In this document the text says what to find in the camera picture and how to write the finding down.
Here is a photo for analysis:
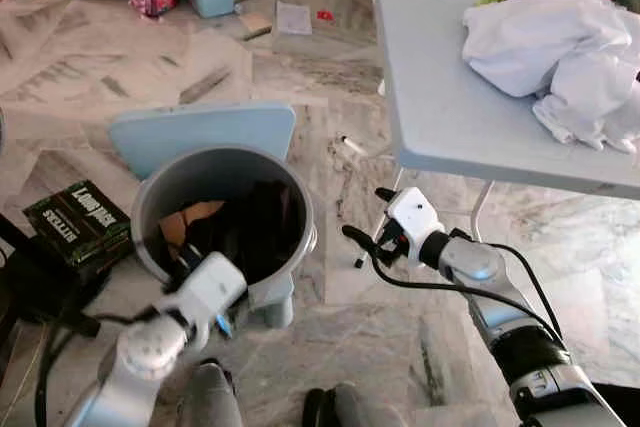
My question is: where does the robot leg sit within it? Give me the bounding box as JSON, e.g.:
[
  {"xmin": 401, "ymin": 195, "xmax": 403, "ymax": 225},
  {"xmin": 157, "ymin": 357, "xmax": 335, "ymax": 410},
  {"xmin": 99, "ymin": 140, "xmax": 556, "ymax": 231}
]
[
  {"xmin": 303, "ymin": 382, "xmax": 411, "ymax": 427},
  {"xmin": 178, "ymin": 360, "xmax": 244, "ymax": 427}
]

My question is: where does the brown book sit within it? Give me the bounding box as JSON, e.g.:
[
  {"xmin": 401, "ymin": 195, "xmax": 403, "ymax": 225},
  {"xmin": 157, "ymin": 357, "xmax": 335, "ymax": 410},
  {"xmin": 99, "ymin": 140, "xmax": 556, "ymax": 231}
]
[{"xmin": 238, "ymin": 12, "xmax": 275, "ymax": 43}]

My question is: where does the robot left leg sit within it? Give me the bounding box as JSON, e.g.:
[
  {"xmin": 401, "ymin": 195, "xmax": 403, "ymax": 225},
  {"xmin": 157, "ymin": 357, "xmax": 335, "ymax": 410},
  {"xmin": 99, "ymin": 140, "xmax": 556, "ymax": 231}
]
[{"xmin": 178, "ymin": 360, "xmax": 244, "ymax": 427}]

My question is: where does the white paper sheet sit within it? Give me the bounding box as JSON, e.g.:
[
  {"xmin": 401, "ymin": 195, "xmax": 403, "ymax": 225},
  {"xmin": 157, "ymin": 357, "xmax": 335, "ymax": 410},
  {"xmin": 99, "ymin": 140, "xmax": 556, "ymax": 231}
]
[{"xmin": 273, "ymin": 0, "xmax": 315, "ymax": 38}]

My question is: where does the black clothing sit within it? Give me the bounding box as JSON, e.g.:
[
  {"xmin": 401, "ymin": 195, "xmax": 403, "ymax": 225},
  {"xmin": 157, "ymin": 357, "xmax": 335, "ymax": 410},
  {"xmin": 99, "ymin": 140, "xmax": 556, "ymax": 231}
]
[{"xmin": 183, "ymin": 180, "xmax": 309, "ymax": 286}]

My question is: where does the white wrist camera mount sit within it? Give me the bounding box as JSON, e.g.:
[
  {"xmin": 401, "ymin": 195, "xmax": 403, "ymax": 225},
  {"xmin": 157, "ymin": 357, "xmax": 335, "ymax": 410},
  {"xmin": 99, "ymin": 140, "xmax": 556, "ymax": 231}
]
[
  {"xmin": 385, "ymin": 187, "xmax": 448, "ymax": 253},
  {"xmin": 158, "ymin": 252, "xmax": 249, "ymax": 333}
]

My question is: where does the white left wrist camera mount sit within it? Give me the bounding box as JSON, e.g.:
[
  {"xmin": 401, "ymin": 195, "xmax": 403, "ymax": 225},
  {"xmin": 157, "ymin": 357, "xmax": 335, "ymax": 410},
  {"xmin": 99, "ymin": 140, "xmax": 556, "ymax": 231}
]
[{"xmin": 158, "ymin": 252, "xmax": 249, "ymax": 333}]

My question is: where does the black printed carton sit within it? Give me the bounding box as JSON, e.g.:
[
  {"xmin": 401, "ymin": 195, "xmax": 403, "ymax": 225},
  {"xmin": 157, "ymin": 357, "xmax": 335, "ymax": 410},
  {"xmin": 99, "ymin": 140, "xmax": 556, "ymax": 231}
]
[{"xmin": 22, "ymin": 179, "xmax": 134, "ymax": 275}]

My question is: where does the robot right leg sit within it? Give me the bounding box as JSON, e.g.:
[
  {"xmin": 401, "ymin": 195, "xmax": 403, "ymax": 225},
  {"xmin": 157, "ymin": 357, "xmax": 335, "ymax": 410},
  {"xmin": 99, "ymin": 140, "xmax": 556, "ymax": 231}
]
[{"xmin": 303, "ymin": 382, "xmax": 411, "ymax": 427}]

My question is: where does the white marker pen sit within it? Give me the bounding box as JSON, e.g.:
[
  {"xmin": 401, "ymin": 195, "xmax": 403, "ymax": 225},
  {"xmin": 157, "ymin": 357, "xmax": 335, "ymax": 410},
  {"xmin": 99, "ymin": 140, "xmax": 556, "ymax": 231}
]
[{"xmin": 338, "ymin": 134, "xmax": 369, "ymax": 155}]

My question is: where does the brown cardboard piece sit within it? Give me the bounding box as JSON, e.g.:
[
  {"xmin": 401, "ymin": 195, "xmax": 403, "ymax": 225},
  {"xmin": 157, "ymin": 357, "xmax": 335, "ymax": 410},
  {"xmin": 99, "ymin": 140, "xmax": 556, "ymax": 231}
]
[{"xmin": 158, "ymin": 199, "xmax": 229, "ymax": 250}]

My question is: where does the white garment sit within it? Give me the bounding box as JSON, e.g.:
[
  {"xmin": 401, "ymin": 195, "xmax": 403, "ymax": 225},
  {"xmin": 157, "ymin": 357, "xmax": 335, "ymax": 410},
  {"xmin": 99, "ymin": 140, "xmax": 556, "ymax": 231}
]
[{"xmin": 460, "ymin": 0, "xmax": 640, "ymax": 155}]

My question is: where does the light blue bin lid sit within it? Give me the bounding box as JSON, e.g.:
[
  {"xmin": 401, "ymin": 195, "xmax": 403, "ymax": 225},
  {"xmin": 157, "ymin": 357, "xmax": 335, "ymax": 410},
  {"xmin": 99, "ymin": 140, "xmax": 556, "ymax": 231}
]
[{"xmin": 107, "ymin": 100, "xmax": 299, "ymax": 183}]

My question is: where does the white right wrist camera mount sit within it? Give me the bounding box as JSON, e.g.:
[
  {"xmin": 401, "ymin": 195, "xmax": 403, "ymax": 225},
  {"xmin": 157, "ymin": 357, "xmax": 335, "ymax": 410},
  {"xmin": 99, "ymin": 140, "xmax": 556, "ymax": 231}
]
[{"xmin": 385, "ymin": 187, "xmax": 448, "ymax": 253}]

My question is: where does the grey plastic bin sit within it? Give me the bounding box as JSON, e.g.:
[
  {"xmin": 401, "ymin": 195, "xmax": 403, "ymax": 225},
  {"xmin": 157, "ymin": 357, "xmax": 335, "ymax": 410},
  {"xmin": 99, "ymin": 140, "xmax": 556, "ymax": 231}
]
[{"xmin": 128, "ymin": 144, "xmax": 321, "ymax": 330}]

